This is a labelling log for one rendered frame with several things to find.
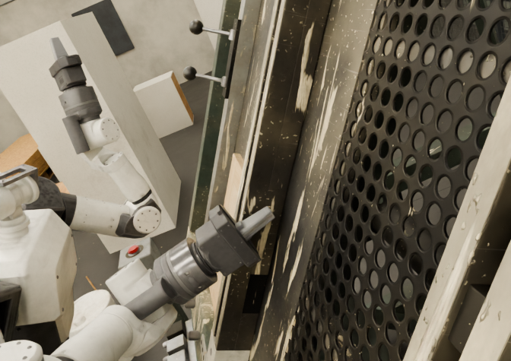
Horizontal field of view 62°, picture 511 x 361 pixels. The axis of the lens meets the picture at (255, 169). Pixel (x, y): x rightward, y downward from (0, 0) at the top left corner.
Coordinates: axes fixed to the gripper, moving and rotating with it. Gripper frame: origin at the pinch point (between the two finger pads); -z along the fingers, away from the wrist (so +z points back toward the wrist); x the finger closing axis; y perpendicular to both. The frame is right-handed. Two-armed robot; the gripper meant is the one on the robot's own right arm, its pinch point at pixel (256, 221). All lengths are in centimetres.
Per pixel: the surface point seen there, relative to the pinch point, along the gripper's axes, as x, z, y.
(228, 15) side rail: 21, -23, 73
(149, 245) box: -26, 43, 73
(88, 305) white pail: -68, 119, 146
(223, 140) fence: -1.9, -0.7, 48.9
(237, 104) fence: 4, -9, 49
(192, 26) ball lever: 26, -11, 55
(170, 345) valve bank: -42, 47, 40
